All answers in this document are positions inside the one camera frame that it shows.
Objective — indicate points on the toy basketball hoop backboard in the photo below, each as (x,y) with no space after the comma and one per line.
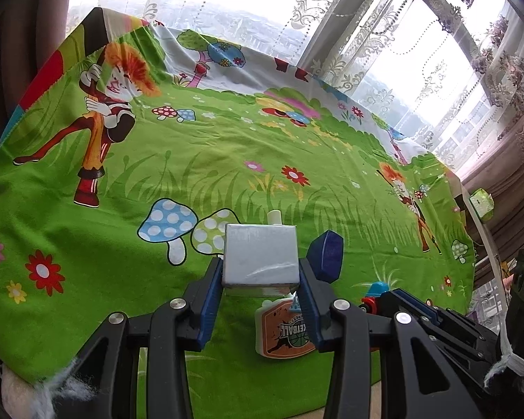
(279,324)

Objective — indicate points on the person right hand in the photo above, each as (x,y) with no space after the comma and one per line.
(507,282)

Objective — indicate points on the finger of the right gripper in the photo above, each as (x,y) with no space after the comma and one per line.
(414,305)

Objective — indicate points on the green tissue pack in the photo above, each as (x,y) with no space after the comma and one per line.
(483,204)

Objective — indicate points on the green cartoon tablecloth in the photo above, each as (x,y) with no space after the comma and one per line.
(136,145)

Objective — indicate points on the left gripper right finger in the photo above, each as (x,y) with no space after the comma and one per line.
(416,380)

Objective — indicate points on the silver grey small box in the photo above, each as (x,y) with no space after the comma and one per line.
(260,260)

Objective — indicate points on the red toy truck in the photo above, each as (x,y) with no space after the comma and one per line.
(369,302)

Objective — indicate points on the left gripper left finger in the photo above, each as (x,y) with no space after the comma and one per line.
(108,362)

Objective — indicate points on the dark blue toy piece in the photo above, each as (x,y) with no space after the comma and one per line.
(325,255)

